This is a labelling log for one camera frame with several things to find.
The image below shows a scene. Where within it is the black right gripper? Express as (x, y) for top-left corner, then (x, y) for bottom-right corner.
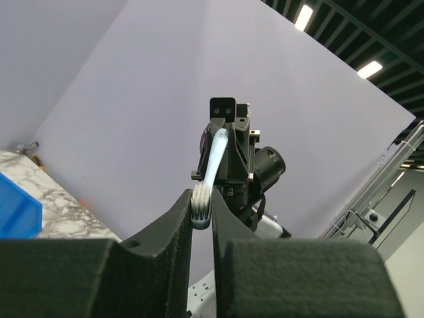
(191, 97), (286, 231)

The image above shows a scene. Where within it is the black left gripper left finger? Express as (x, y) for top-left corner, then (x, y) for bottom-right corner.
(1, 190), (192, 317)

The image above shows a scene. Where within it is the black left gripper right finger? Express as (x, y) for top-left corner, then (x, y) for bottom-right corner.
(211, 187), (407, 318)

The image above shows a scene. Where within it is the white toothbrush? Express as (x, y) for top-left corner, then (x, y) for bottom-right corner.
(190, 129), (229, 230)

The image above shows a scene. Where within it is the blue plastic divided bin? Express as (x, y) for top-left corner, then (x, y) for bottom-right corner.
(1, 174), (42, 239)

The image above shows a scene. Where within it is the ceiling light panel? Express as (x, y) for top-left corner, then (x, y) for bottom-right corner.
(356, 60), (383, 79)
(295, 5), (313, 31)

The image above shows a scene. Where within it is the yellow black tool at corner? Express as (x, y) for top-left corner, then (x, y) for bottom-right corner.
(15, 141), (45, 171)

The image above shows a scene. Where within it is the aluminium extrusion rail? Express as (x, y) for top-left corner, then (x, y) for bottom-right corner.
(319, 120), (423, 239)

